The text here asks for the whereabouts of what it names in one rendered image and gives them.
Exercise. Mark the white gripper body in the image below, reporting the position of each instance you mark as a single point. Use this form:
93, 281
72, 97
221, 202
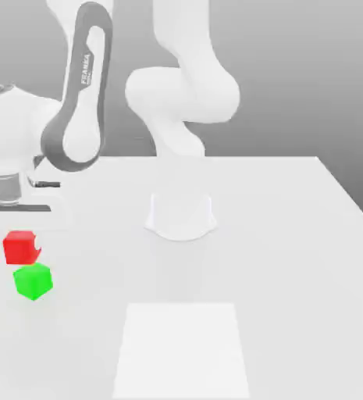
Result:
15, 208

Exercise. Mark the small red cube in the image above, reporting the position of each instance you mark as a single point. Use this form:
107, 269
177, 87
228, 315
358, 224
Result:
18, 248

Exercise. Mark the small green cube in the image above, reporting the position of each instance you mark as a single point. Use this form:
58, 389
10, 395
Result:
32, 281

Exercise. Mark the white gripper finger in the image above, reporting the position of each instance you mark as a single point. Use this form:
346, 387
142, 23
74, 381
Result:
37, 242

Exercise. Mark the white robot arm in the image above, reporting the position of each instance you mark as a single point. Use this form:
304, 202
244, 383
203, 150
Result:
196, 90

